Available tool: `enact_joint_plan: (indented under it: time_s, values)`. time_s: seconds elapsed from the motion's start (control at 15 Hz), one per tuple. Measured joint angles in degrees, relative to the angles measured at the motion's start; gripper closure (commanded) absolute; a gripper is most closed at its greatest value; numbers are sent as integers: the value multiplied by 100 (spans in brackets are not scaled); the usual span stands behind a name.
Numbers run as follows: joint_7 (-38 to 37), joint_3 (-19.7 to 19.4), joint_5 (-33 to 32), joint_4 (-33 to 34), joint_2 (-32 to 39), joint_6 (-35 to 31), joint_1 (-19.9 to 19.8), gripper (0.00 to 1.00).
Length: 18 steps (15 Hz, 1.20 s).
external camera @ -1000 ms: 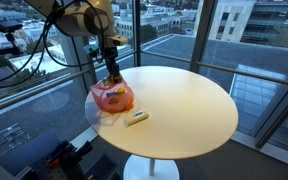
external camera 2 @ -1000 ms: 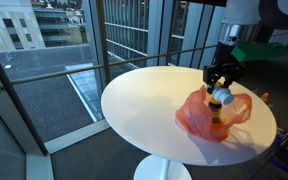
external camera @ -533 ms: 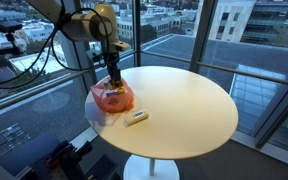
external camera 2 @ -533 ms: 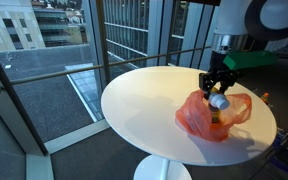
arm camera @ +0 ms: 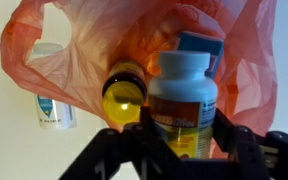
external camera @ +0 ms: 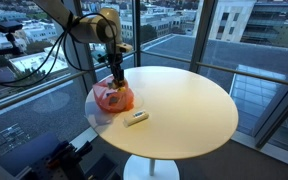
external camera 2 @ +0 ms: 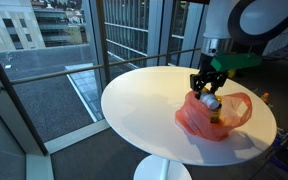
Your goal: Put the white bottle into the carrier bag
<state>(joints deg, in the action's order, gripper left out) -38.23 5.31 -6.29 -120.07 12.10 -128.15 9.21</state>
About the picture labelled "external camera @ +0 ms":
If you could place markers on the small yellow object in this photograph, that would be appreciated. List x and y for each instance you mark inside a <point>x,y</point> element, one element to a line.
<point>121,90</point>

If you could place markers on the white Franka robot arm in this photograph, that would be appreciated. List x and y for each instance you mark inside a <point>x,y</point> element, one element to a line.
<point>90,29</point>

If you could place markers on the white table pedestal base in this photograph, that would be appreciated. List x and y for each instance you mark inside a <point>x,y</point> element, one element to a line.
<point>135,170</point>

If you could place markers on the short metal window handrail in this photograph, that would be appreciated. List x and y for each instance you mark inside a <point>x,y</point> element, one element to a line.
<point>24,96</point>

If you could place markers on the wide grey window mullion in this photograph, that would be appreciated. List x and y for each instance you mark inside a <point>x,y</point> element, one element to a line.
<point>202,33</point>

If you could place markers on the white bottle with blue label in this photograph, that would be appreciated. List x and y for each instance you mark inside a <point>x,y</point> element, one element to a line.
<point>137,118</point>

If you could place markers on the thin dark window mullion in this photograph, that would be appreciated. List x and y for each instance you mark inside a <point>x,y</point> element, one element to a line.
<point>136,33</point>

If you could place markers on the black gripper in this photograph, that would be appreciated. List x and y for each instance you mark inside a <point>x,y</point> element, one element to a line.
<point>114,56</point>

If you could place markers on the long metal window handrail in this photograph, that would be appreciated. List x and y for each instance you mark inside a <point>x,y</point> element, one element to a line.
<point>250,75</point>

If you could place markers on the black clamp mount equipment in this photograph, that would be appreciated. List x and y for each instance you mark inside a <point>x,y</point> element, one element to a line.
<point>71,158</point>

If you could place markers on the black perforated breadboard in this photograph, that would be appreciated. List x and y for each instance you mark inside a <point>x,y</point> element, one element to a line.
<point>40,170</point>

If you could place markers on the dark diagonal window frame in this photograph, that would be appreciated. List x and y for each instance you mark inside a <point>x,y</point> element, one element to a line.
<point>280,110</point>

